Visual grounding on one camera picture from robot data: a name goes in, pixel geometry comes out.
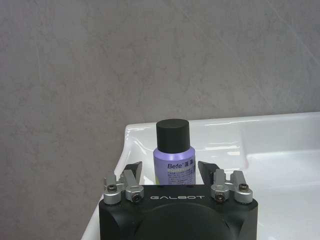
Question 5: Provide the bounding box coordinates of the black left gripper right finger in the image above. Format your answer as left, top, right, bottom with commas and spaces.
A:
197, 161, 254, 205

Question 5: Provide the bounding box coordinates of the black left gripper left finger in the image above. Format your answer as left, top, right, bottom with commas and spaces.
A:
103, 160, 146, 205

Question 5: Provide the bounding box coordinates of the white ceramic washbasin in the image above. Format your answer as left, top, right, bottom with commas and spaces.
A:
79, 111, 320, 240

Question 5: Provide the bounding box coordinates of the purple bottle with black cap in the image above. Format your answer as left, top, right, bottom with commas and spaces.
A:
152, 119, 197, 186

